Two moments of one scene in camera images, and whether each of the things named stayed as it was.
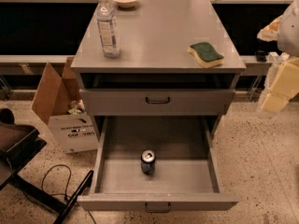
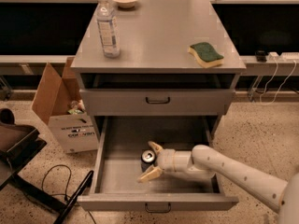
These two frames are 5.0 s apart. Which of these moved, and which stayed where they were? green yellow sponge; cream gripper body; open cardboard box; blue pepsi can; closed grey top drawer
Moved: cream gripper body
Stayed: closed grey top drawer; green yellow sponge; open cardboard box; blue pepsi can
